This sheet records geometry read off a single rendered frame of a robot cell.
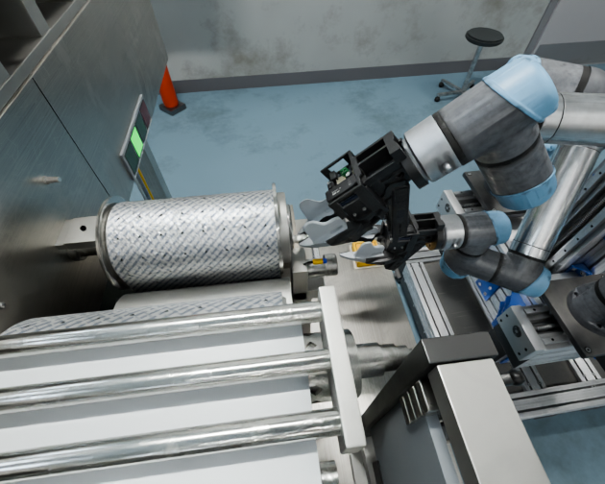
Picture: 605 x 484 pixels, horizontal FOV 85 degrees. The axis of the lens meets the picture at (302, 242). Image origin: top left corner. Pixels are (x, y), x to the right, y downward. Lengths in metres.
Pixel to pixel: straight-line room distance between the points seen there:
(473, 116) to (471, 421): 0.31
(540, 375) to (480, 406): 1.56
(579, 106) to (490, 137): 0.22
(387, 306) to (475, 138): 0.54
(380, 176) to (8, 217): 0.46
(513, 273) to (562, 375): 1.05
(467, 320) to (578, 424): 0.65
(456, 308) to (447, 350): 1.52
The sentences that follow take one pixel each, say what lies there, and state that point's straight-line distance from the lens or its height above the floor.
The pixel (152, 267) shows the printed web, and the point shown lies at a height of 1.26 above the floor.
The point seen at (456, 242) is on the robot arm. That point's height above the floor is 1.12.
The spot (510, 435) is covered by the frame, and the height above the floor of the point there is 1.44.
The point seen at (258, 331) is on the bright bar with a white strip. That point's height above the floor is 1.44.
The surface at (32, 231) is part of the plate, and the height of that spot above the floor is 1.33.
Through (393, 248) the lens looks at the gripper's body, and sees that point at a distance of 0.71.
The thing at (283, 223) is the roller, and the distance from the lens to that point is 0.48.
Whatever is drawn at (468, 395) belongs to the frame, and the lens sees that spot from 0.25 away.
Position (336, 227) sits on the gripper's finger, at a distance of 0.49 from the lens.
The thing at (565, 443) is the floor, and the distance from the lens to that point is 2.02.
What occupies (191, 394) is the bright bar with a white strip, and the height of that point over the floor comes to 1.44.
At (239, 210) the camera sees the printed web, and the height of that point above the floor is 1.31.
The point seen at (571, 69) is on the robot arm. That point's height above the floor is 1.35.
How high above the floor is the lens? 1.66
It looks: 53 degrees down
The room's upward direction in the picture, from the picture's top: straight up
